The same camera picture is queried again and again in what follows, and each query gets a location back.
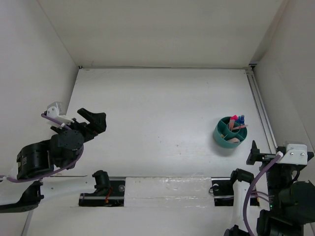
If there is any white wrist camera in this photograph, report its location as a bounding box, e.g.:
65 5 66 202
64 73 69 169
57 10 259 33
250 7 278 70
277 141 308 166
46 102 74 125

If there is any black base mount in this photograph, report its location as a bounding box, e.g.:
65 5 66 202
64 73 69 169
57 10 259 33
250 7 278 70
209 169 254 207
78 177 126 207

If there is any pink mini stapler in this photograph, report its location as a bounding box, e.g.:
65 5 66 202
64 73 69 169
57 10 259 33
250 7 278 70
228 138 240 144

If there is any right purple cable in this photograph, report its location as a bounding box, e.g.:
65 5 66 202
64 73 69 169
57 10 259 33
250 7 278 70
242 151 300 236

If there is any red white pen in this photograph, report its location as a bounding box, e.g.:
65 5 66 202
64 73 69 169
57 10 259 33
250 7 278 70
232 124 248 130

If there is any teal round compartment organizer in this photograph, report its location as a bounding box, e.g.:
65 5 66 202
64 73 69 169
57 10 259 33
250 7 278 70
213 117 248 149

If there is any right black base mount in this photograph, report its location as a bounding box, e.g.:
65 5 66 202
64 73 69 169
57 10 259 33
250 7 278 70
209 169 254 207

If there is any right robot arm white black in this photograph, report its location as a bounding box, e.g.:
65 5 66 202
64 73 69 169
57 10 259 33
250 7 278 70
224 142 315 236

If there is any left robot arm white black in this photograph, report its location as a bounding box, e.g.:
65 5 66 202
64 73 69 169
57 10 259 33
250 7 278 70
0 105 107 213

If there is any small clear spray bottle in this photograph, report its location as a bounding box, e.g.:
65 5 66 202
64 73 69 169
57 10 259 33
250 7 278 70
239 115 245 125

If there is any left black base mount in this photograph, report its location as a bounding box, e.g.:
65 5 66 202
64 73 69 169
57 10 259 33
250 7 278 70
78 177 126 207

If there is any pink capped black highlighter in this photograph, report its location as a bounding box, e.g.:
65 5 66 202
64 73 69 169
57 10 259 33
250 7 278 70
230 115 238 123

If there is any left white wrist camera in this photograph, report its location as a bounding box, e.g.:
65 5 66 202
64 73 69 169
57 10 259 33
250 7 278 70
46 102 74 125

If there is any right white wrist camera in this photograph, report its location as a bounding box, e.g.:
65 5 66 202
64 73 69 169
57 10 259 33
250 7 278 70
277 141 308 166

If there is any orange pen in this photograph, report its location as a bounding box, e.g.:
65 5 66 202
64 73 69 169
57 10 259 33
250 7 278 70
228 119 235 131

